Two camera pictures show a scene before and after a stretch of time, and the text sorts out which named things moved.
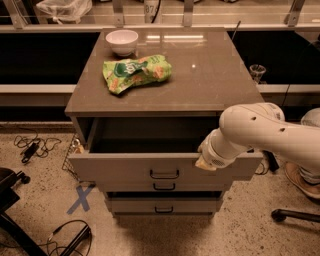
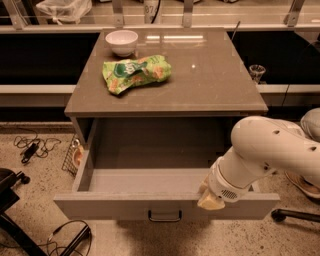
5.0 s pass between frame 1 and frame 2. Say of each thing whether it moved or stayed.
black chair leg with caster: stayed
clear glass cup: stayed
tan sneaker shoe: stayed
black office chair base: stayed
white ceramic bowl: stayed
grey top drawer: moved
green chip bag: stayed
